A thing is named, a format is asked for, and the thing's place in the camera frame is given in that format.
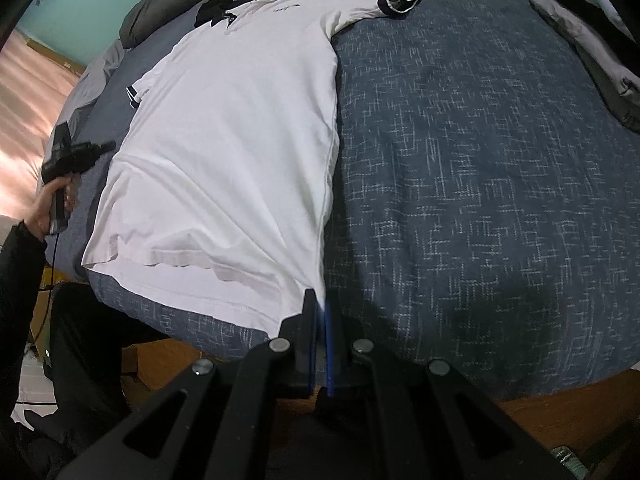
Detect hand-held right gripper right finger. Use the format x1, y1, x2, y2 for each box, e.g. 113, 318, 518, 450
322, 305, 576, 480

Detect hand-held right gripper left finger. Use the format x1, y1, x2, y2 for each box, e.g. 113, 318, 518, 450
57, 287, 318, 480

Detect white polo shirt black trim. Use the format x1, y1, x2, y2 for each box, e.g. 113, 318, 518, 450
81, 0, 432, 340

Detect person's left forearm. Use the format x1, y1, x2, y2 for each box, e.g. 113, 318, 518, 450
0, 220, 48, 411

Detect person's left hand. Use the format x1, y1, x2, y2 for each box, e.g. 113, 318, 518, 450
27, 175, 81, 241

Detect pink curtain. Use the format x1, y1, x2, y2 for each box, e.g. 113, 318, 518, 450
0, 30, 83, 221

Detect light grey blanket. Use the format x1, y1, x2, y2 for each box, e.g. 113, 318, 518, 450
60, 40, 126, 136

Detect dark grey rolled duvet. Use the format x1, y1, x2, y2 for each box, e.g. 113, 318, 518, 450
119, 0, 236, 48

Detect person's black pants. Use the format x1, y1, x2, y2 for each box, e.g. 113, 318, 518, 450
47, 282, 171, 461

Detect blue-grey patterned bed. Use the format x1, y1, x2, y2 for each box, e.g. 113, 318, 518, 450
50, 0, 640, 401

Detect grey folded garment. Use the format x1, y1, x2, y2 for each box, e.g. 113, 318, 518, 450
525, 0, 640, 133

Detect wooden window frame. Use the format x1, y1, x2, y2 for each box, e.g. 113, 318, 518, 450
25, 30, 86, 73

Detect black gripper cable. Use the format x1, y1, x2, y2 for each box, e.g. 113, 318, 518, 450
30, 230, 61, 341

